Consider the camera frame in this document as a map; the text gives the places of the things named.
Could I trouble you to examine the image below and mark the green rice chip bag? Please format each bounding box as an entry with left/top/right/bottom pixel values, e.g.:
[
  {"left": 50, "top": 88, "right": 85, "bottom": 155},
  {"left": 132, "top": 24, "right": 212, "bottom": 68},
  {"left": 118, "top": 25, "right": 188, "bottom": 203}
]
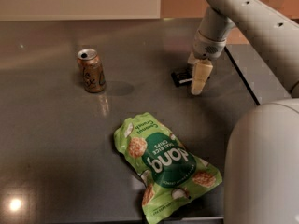
[{"left": 114, "top": 113, "right": 222, "bottom": 224}]

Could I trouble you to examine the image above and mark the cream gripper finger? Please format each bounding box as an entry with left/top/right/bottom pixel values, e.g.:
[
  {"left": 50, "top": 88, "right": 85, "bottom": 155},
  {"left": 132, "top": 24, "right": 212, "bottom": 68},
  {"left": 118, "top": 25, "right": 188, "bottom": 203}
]
[
  {"left": 187, "top": 52, "right": 199, "bottom": 65},
  {"left": 191, "top": 59, "right": 213, "bottom": 95}
]

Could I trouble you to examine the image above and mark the orange LaCroix soda can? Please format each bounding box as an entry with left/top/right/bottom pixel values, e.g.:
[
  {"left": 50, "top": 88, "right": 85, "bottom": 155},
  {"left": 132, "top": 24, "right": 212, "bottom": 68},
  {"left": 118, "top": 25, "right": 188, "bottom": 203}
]
[{"left": 77, "top": 49, "right": 106, "bottom": 93}]

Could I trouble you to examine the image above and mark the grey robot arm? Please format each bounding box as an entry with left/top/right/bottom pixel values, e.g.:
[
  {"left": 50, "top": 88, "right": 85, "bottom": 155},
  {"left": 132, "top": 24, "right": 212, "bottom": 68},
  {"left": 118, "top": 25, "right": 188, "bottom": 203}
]
[{"left": 192, "top": 0, "right": 299, "bottom": 224}]

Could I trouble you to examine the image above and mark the grey side table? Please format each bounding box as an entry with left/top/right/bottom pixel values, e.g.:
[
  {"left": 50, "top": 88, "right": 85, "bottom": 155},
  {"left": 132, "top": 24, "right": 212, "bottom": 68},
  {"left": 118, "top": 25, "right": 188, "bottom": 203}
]
[{"left": 225, "top": 44, "right": 291, "bottom": 105}]

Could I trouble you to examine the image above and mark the black rxbar chocolate bar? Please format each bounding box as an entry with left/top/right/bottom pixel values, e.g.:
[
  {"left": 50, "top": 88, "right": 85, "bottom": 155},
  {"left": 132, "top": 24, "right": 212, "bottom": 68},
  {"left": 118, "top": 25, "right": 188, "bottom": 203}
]
[{"left": 171, "top": 68, "right": 192, "bottom": 87}]

